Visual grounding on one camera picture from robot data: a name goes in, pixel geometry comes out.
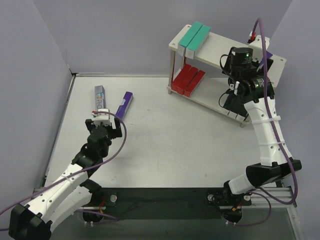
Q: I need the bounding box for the purple toothpaste box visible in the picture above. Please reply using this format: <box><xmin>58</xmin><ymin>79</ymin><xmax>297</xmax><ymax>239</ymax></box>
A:
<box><xmin>115</xmin><ymin>91</ymin><xmax>134</xmax><ymax>120</ymax></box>
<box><xmin>257</xmin><ymin>51</ymin><xmax>274</xmax><ymax>72</ymax></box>

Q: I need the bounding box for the silver Rio box top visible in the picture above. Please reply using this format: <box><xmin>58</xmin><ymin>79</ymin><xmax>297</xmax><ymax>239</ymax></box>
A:
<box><xmin>94</xmin><ymin>85</ymin><xmax>107</xmax><ymax>112</ymax></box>

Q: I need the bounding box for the silver rio box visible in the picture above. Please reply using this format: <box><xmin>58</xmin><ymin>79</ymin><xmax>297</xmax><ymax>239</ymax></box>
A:
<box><xmin>177</xmin><ymin>21</ymin><xmax>203</xmax><ymax>57</ymax></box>
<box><xmin>94</xmin><ymin>85</ymin><xmax>107</xmax><ymax>112</ymax></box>

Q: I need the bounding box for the red toothpaste box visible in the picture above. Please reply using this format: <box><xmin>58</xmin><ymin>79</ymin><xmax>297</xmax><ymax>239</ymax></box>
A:
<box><xmin>176</xmin><ymin>67</ymin><xmax>198</xmax><ymax>95</ymax></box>
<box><xmin>171</xmin><ymin>64</ymin><xmax>192</xmax><ymax>92</ymax></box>
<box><xmin>183</xmin><ymin>70</ymin><xmax>206</xmax><ymax>98</ymax></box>

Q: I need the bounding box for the teal toothpaste box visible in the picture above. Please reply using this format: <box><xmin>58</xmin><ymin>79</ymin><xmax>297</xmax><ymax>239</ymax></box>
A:
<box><xmin>185</xmin><ymin>25</ymin><xmax>211</xmax><ymax>60</ymax></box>

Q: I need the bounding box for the silver Rio box bottom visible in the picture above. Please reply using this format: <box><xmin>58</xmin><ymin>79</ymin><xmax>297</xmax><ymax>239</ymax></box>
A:
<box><xmin>177</xmin><ymin>21</ymin><xmax>203</xmax><ymax>57</ymax></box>

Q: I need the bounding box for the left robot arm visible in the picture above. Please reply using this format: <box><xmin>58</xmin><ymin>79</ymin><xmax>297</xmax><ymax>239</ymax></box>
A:
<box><xmin>8</xmin><ymin>116</ymin><xmax>127</xmax><ymax>240</ymax></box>

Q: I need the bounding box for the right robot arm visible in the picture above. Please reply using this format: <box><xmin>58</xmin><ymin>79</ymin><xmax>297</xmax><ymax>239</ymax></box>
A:
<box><xmin>220</xmin><ymin>47</ymin><xmax>302</xmax><ymax>204</ymax></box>

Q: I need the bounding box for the aluminium frame rail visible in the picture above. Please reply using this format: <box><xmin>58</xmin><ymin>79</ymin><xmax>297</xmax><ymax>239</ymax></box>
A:
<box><xmin>45</xmin><ymin>76</ymin><xmax>295</xmax><ymax>224</ymax></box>

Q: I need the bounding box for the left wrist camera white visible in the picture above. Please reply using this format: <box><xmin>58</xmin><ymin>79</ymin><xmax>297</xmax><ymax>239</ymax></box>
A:
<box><xmin>91</xmin><ymin>108</ymin><xmax>112</xmax><ymax>127</ymax></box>

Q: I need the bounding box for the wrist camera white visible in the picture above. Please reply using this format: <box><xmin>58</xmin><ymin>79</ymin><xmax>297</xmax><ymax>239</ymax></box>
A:
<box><xmin>91</xmin><ymin>108</ymin><xmax>112</xmax><ymax>127</ymax></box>
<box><xmin>248</xmin><ymin>35</ymin><xmax>270</xmax><ymax>54</ymax></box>

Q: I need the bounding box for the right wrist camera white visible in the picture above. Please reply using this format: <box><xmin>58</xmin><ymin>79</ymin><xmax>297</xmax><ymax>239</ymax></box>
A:
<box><xmin>248</xmin><ymin>35</ymin><xmax>270</xmax><ymax>54</ymax></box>

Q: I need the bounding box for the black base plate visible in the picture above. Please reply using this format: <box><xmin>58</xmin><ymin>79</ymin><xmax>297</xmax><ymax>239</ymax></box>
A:
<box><xmin>84</xmin><ymin>187</ymin><xmax>252</xmax><ymax>220</ymax></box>

